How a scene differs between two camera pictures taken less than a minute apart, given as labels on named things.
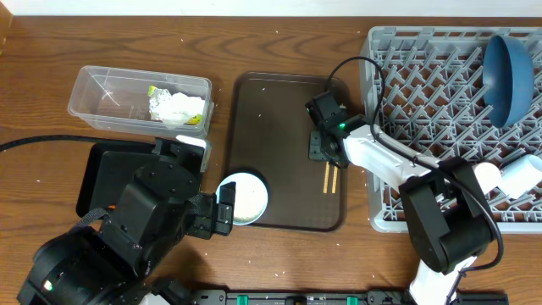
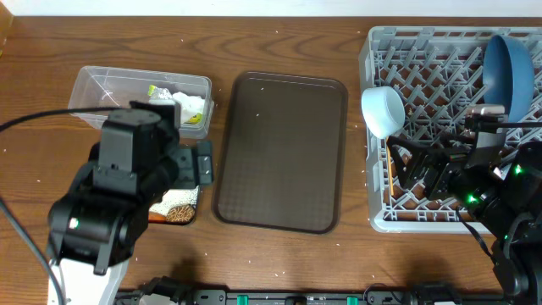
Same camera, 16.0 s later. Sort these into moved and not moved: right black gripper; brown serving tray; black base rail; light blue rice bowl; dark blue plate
Moved: light blue rice bowl; right black gripper
Not moved: brown serving tray; black base rail; dark blue plate
